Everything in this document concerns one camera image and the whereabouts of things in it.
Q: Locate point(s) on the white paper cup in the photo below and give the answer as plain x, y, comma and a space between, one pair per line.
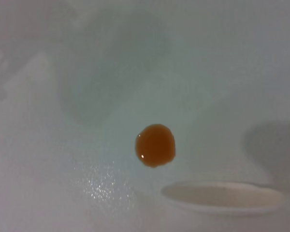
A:
222, 197

